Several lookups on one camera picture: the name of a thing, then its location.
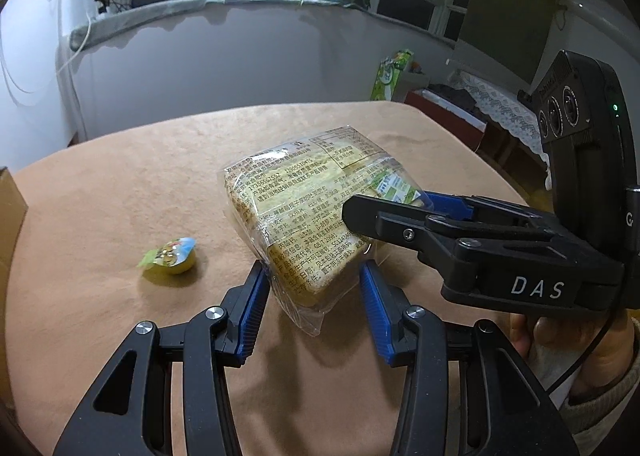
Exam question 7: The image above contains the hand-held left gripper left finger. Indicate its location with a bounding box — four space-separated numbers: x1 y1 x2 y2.
52 260 272 456

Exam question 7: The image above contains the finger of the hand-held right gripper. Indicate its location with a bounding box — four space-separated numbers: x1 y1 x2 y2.
422 190 551 221
341 193 601 264

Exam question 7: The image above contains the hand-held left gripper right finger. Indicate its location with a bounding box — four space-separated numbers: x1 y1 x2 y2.
359 260 581 456

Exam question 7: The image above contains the packaged sliced bread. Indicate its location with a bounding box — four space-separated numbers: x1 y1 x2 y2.
218 125 431 337

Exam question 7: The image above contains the cardboard box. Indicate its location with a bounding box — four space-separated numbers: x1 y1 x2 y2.
0 166 29 269

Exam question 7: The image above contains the person's right forearm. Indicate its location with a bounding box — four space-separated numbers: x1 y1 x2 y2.
522 316 640 439

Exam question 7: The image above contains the person's right hand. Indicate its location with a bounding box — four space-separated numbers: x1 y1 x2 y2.
510 309 636 399

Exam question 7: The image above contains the red wooden cabinet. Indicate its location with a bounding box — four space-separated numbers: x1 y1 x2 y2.
404 88 490 153

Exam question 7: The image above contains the white lace cloth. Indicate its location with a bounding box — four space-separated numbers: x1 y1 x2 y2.
446 69 552 166

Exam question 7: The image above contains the jelly cup with colourful lid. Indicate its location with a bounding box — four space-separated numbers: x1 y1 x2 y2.
138 237 197 276

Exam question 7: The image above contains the green printed carton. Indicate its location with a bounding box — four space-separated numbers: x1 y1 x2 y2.
370 50 416 103

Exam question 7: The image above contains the tan tablecloth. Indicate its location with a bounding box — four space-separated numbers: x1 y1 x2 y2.
0 100 640 456

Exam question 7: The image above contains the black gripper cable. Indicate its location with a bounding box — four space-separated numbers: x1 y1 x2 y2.
544 309 622 398

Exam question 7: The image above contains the white cable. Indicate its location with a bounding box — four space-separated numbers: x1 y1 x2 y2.
0 11 97 98

